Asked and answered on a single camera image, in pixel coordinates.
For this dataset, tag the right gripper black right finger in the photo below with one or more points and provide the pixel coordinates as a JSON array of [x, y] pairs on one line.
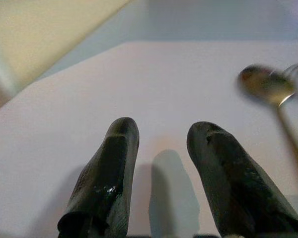
[[233, 178]]

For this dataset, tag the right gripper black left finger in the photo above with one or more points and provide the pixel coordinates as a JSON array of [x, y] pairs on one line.
[[109, 173]]

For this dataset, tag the silver metal spoon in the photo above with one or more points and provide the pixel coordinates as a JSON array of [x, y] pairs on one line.
[[263, 84]]

